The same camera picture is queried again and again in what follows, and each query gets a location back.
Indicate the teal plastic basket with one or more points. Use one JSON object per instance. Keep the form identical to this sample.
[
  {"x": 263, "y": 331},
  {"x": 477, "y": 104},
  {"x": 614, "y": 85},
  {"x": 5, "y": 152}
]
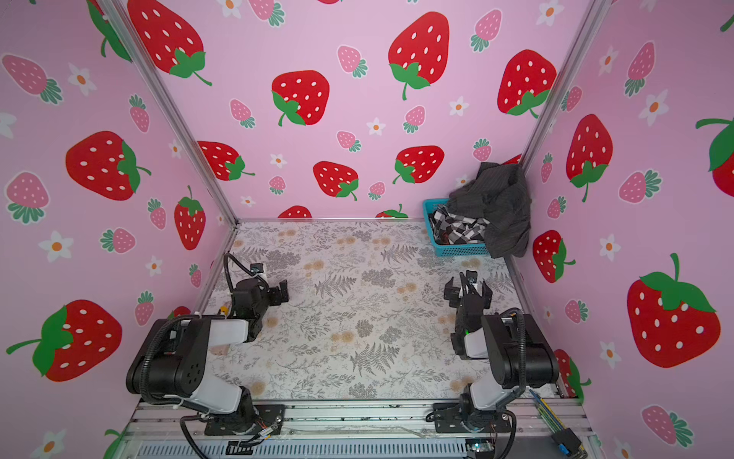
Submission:
[{"x": 473, "y": 248}]

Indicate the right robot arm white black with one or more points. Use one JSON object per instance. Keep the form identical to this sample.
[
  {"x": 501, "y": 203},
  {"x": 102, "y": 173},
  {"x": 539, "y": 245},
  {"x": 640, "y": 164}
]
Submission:
[{"x": 511, "y": 342}]

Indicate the black white checkered shirt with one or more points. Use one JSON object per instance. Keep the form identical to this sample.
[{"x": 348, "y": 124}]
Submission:
[{"x": 451, "y": 229}]

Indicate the dark grey pinstriped shirt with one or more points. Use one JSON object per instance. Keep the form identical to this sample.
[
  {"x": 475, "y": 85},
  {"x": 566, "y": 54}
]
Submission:
[{"x": 498, "y": 194}]

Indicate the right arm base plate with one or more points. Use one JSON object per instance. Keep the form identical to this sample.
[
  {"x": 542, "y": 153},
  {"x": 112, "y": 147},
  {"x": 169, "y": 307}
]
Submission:
[{"x": 454, "y": 418}]

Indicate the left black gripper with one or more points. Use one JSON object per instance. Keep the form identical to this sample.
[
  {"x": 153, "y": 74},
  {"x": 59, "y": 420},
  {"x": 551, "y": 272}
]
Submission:
[{"x": 270, "y": 293}]

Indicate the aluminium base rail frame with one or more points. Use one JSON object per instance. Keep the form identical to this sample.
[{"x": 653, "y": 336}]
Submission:
[{"x": 358, "y": 429}]

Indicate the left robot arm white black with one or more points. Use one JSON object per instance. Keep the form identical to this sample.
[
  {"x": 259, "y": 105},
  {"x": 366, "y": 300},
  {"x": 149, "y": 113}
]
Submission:
[{"x": 170, "y": 368}]

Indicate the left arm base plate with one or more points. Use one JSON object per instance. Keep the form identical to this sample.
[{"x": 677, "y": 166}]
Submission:
[{"x": 247, "y": 422}]

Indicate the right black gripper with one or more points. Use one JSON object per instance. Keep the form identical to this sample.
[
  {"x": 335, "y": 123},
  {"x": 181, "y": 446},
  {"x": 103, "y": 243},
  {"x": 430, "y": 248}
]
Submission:
[{"x": 467, "y": 295}]

